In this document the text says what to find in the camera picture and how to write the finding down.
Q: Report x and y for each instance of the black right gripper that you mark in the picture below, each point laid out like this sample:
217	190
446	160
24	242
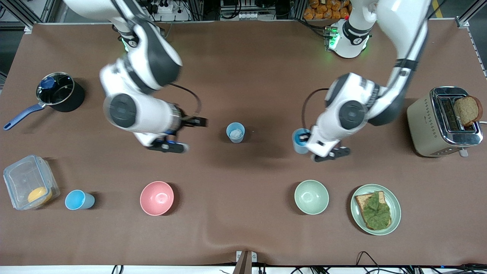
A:
187	121

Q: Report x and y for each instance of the blue plastic cup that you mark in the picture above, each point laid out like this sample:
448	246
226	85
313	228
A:
76	199
297	147

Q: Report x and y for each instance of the blue cup holding tissue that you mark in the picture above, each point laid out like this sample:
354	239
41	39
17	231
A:
236	141

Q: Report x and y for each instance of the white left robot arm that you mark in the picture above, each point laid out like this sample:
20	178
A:
395	30

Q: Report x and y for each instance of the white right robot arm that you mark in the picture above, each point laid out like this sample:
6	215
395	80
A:
144	64

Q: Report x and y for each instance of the crumpled white tissue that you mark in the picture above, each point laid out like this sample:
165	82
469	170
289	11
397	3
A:
236	133

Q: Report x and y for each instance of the pale green bowl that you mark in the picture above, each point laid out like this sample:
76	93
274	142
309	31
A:
311	197

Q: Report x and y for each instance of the toast slice under lettuce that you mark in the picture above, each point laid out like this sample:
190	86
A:
360	201

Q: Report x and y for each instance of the pink bowl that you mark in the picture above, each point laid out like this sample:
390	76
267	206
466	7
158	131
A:
156	198

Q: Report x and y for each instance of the green lettuce leaf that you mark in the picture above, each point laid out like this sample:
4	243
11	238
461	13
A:
376	213

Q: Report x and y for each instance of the pale green plate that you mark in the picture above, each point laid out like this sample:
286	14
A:
395	205

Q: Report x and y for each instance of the cream and chrome toaster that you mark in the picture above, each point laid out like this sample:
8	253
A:
422	125

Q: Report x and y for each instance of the white power strip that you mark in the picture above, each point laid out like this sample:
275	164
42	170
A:
249	16
164	8

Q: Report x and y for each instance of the orange snack packets pile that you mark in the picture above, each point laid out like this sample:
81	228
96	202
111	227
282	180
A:
327	11

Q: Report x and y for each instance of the glass lid with blue knob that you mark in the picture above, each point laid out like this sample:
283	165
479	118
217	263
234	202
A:
47	83

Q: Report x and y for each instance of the brown bread slice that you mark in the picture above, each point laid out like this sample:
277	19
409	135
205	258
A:
468	110

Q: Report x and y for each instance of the round yellow-orange food piece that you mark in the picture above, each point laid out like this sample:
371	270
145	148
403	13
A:
40	195

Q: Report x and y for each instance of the clear plastic lidded container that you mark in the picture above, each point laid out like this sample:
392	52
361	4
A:
23	179

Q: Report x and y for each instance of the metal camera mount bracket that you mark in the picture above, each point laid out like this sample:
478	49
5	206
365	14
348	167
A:
245	264

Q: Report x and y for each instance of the aluminium frame profile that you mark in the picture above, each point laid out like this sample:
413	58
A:
27	27
463	22

